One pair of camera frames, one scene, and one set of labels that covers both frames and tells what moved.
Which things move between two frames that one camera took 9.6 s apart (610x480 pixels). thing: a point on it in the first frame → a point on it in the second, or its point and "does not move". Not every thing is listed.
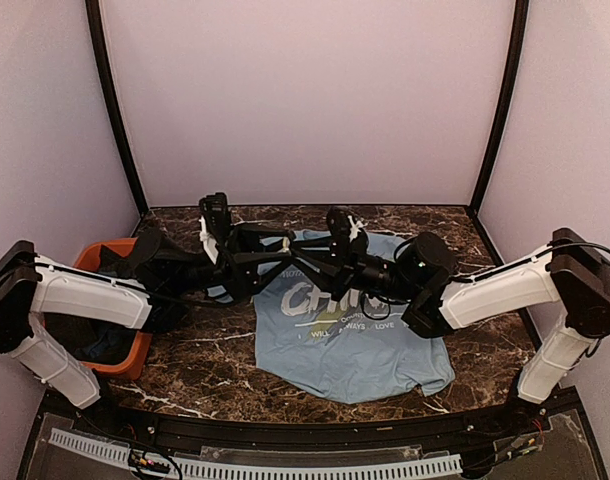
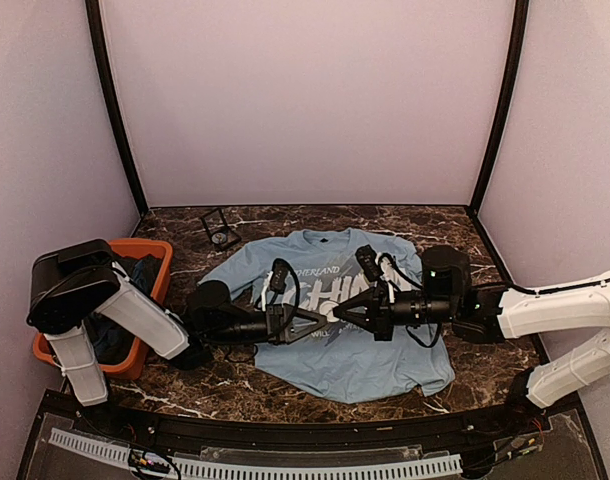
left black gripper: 238,265 → 275,311
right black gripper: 347,261 → 379,320
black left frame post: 93,9 does not move
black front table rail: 453,433 does not move
